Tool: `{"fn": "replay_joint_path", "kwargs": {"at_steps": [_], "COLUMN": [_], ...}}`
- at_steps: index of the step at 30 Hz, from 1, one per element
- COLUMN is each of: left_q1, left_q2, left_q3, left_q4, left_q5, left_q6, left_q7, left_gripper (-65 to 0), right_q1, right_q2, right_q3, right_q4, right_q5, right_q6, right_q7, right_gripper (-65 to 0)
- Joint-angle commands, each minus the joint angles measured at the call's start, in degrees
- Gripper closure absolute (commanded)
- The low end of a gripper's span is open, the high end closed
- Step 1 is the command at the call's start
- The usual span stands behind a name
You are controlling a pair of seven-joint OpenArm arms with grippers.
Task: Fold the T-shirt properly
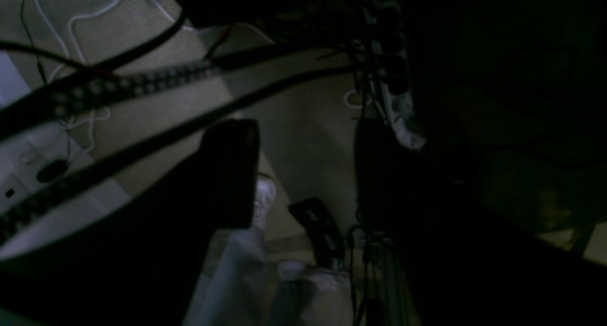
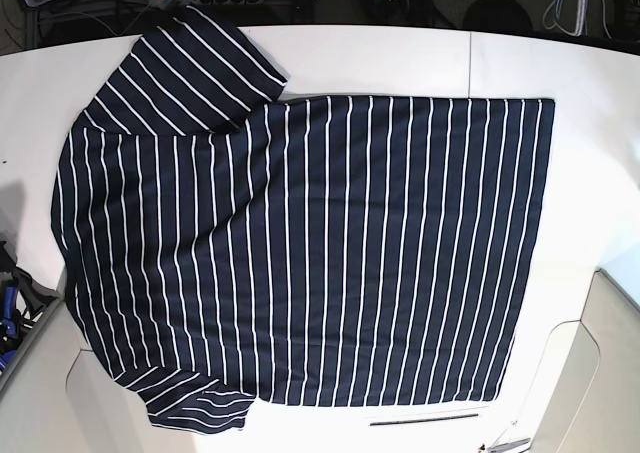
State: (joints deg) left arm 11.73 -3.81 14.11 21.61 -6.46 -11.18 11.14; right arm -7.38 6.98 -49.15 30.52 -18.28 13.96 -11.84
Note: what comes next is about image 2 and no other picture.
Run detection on navy white striped T-shirt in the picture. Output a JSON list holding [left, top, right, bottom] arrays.
[[51, 7, 555, 434]]

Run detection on metal clip at bottom edge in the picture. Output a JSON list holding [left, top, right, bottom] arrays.
[[477, 420, 533, 453]]

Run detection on blue items at left edge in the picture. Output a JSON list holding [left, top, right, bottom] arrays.
[[0, 240, 59, 374]]

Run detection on light blue cable bundle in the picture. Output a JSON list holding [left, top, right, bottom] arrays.
[[542, 0, 614, 38]]

